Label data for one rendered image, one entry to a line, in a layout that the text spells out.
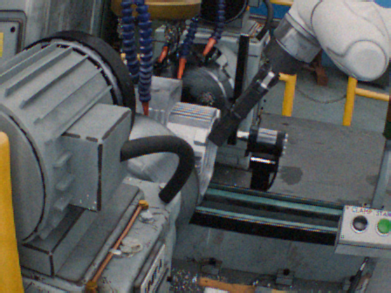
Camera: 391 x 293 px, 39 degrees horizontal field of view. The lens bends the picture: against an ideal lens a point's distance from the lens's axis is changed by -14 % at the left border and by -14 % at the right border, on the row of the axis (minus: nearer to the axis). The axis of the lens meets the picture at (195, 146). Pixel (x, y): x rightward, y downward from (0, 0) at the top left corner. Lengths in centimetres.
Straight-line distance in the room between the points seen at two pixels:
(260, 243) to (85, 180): 74
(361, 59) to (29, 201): 54
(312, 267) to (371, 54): 56
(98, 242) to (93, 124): 14
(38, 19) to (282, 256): 69
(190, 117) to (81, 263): 65
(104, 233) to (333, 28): 47
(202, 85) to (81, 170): 91
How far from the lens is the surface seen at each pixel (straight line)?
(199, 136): 118
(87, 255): 63
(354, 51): 88
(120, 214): 71
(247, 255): 128
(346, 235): 98
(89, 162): 55
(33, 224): 55
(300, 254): 127
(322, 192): 170
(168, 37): 116
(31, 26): 112
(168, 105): 120
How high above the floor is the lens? 153
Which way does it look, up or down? 23 degrees down
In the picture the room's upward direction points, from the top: 7 degrees clockwise
